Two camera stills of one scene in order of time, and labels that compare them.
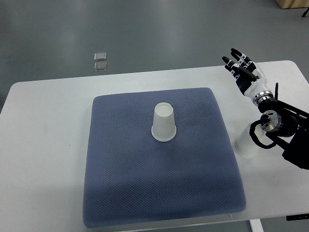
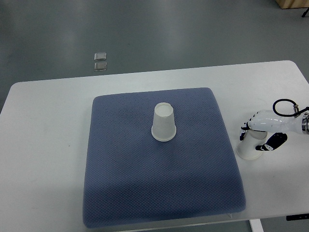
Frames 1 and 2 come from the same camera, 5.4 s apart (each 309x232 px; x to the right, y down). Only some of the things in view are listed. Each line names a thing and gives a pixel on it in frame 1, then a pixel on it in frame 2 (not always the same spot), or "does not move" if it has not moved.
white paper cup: (163, 128) does not move
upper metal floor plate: (100, 56) does not move
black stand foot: (304, 13) does not move
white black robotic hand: (249, 79) → (267, 121)
